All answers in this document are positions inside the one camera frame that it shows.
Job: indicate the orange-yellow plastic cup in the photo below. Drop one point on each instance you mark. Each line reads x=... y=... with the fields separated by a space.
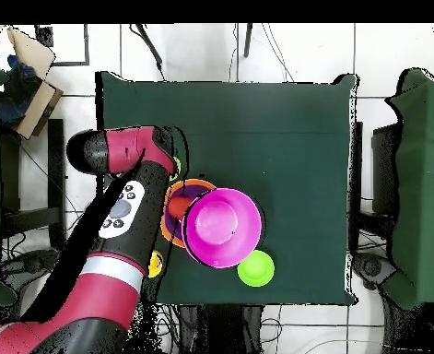
x=155 y=263

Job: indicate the purple plastic bowl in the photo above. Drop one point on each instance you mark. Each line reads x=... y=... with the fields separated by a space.
x=190 y=191

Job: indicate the black metal frame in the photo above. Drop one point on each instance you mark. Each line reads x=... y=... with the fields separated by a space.
x=45 y=37

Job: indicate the black stool frame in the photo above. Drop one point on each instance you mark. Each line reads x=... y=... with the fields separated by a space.
x=56 y=147

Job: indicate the black tripod leg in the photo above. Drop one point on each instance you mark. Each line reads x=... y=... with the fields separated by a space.
x=248 y=40
x=150 y=46

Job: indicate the black chair base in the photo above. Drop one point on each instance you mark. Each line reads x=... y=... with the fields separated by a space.
x=32 y=263
x=373 y=267

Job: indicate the small green plastic bowl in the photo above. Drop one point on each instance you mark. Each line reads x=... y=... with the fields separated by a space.
x=257 y=271

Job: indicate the pink plastic bowl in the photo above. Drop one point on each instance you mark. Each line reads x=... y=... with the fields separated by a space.
x=222 y=228

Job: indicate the dark blue cloth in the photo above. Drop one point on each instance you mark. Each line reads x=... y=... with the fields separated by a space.
x=15 y=96

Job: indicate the cardboard box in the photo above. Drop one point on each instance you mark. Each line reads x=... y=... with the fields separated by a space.
x=32 y=51

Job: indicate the red plastic cup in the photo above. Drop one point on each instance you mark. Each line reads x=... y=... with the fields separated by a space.
x=178 y=206

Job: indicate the dark green tablecloth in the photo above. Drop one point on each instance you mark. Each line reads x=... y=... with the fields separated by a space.
x=275 y=129

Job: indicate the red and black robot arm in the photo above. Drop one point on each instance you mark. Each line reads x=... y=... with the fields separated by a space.
x=102 y=287

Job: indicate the pale yellow plastic cup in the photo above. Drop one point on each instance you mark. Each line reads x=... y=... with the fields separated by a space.
x=176 y=167

